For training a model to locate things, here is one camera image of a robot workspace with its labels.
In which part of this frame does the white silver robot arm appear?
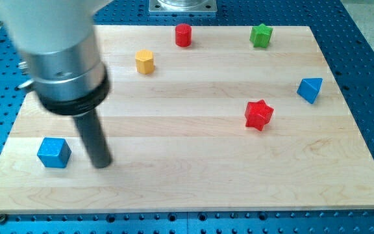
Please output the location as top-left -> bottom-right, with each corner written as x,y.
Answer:
0,0 -> 110,115

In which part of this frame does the red star block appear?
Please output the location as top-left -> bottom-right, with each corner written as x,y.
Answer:
245,99 -> 274,131

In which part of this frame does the green star block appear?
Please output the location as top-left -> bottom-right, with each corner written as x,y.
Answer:
249,23 -> 273,48

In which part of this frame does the blue cube block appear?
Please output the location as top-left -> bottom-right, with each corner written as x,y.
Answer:
37,137 -> 71,168

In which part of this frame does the light wooden board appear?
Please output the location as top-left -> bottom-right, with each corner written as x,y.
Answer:
0,25 -> 374,214

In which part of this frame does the yellow hexagonal prism block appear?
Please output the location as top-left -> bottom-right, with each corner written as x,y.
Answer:
135,49 -> 155,74

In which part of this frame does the red cylinder block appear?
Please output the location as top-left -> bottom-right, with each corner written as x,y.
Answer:
175,23 -> 192,47

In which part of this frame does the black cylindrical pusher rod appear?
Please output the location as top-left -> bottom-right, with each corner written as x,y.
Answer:
73,109 -> 112,168

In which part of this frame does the blue triangular prism block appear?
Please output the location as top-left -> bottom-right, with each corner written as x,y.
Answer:
297,77 -> 323,104

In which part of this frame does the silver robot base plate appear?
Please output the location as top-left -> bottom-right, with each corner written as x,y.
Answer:
149,0 -> 217,13

